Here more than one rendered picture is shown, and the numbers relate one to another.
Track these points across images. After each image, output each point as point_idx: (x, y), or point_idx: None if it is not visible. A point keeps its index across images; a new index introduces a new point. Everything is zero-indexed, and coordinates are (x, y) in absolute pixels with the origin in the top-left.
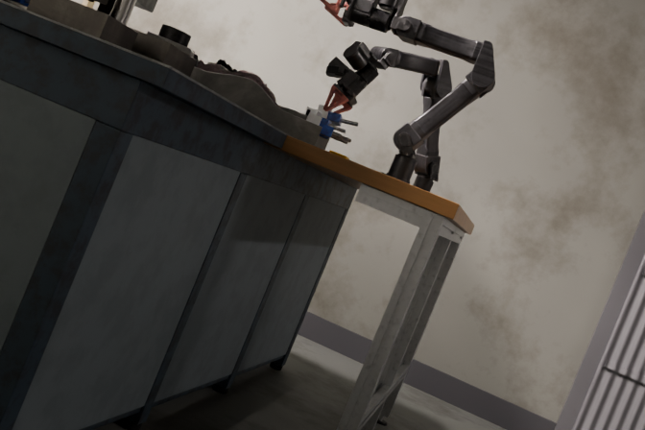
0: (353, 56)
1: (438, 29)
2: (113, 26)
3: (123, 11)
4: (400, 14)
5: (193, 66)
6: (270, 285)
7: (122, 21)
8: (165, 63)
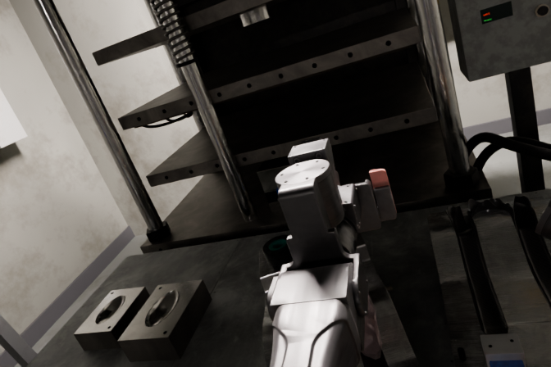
0: (541, 234)
1: (271, 357)
2: (84, 337)
3: (443, 127)
4: (316, 249)
5: (169, 342)
6: None
7: (448, 136)
8: (129, 354)
